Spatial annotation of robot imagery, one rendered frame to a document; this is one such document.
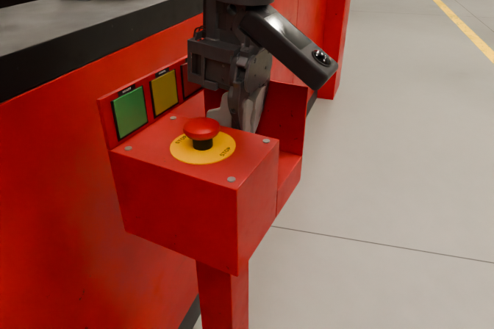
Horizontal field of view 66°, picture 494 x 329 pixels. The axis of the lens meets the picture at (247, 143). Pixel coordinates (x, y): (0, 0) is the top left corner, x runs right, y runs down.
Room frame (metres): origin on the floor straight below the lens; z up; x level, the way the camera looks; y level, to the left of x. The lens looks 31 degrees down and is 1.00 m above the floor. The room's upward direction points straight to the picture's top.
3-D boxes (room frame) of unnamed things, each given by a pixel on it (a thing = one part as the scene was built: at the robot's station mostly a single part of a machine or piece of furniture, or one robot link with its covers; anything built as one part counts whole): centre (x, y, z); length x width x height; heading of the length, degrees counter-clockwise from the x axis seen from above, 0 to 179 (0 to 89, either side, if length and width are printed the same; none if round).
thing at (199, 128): (0.36, 0.05, 0.79); 0.04 x 0.04 x 0.04
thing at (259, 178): (0.41, 0.04, 0.75); 0.20 x 0.16 x 0.18; 153
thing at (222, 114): (0.44, 0.03, 0.77); 0.06 x 0.03 x 0.09; 63
